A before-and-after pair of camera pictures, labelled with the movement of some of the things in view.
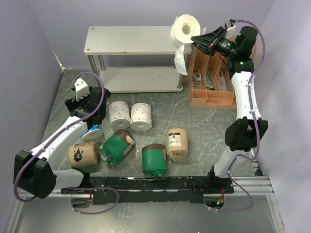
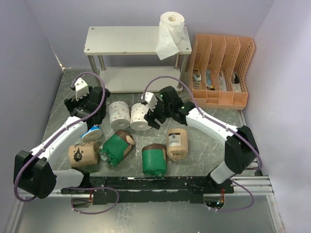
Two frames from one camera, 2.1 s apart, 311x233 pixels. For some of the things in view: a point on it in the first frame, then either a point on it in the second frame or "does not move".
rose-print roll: [119, 115] does not move
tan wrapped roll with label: [177, 143] does not move
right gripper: [209, 42] -> [149, 118]
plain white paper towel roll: [184, 27] -> [171, 31]
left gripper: [72, 104] does not move
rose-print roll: [141, 116] does not move
